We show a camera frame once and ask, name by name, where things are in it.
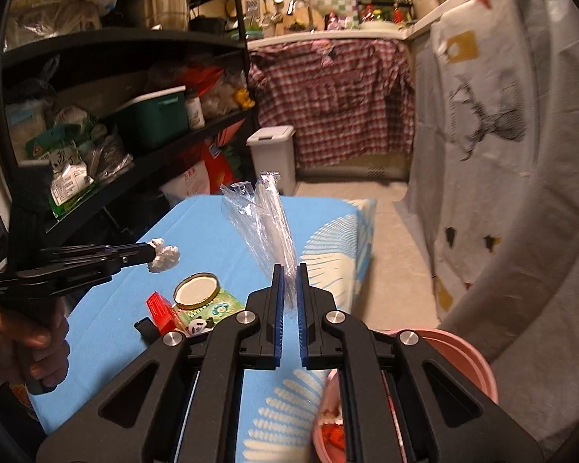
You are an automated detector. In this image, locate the black pan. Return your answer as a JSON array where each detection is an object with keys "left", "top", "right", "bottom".
[{"left": 190, "top": 16, "right": 230, "bottom": 37}]

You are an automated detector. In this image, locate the red plastic bag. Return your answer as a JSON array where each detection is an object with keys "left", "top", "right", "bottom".
[{"left": 178, "top": 65, "right": 225, "bottom": 92}]

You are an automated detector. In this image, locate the grey deer print cloth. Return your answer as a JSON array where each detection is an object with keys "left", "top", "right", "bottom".
[{"left": 396, "top": 0, "right": 579, "bottom": 425}]

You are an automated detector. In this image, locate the small black item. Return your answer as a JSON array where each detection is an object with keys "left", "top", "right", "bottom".
[{"left": 134, "top": 318, "right": 162, "bottom": 348}]

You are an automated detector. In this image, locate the black shelf rack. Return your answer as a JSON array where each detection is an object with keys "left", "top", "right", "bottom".
[{"left": 0, "top": 0, "right": 261, "bottom": 252}]

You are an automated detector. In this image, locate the jar with white label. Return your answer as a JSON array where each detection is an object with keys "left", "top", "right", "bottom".
[{"left": 185, "top": 91, "right": 206, "bottom": 130}]

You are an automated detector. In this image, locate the orange sack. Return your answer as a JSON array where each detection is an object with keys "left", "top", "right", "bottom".
[{"left": 200, "top": 140, "right": 242, "bottom": 194}]

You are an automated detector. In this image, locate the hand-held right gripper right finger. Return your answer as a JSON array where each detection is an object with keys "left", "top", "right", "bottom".
[{"left": 296, "top": 262, "right": 546, "bottom": 463}]

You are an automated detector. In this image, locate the green storage box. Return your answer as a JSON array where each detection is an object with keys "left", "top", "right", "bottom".
[{"left": 105, "top": 86, "right": 190, "bottom": 151}]

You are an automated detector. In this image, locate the small red box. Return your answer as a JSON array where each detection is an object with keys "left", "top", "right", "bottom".
[{"left": 146, "top": 292, "right": 181, "bottom": 336}]

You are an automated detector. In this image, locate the red crumpled wrapper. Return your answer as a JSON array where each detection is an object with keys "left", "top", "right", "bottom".
[{"left": 318, "top": 422, "right": 348, "bottom": 451}]

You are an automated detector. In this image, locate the white pedal bin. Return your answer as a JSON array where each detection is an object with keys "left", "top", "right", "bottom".
[{"left": 246, "top": 125, "right": 297, "bottom": 196}]

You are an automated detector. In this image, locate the beige sack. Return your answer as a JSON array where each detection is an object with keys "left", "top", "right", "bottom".
[{"left": 5, "top": 0, "right": 102, "bottom": 49}]

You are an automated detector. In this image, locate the pink plastic bucket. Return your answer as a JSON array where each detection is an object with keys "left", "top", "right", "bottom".
[{"left": 313, "top": 329, "right": 499, "bottom": 463}]

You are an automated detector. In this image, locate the red plaid cloth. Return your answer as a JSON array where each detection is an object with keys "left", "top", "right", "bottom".
[{"left": 248, "top": 37, "right": 416, "bottom": 167}]

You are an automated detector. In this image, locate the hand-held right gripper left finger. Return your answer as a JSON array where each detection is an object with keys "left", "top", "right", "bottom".
[{"left": 35, "top": 263, "right": 285, "bottom": 463}]

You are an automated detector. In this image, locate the clear plastic bag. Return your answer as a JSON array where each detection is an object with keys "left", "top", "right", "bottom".
[{"left": 220, "top": 171, "right": 297, "bottom": 281}]

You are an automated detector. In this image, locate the metal jar lid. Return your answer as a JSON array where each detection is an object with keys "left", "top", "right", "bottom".
[{"left": 173, "top": 274, "right": 220, "bottom": 309}]

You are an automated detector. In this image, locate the white sack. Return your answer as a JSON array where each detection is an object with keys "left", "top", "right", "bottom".
[{"left": 159, "top": 164, "right": 213, "bottom": 206}]

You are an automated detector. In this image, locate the green tissue packet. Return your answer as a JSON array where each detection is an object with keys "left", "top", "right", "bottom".
[{"left": 171, "top": 289, "right": 244, "bottom": 341}]

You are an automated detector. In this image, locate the metal pot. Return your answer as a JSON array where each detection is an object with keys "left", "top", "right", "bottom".
[{"left": 135, "top": 0, "right": 191, "bottom": 30}]

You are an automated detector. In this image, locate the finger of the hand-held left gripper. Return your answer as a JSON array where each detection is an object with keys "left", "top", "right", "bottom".
[
  {"left": 42, "top": 255, "right": 154, "bottom": 276},
  {"left": 40, "top": 243, "right": 156, "bottom": 260}
]

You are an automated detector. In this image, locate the rack of bottles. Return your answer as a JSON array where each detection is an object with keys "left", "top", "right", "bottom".
[{"left": 356, "top": 0, "right": 413, "bottom": 24}]

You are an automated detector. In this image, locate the person's left hand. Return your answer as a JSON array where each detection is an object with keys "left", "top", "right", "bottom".
[{"left": 0, "top": 305, "right": 71, "bottom": 390}]

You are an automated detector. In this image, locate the green snack packet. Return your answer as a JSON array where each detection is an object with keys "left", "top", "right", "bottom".
[{"left": 26, "top": 123, "right": 100, "bottom": 218}]

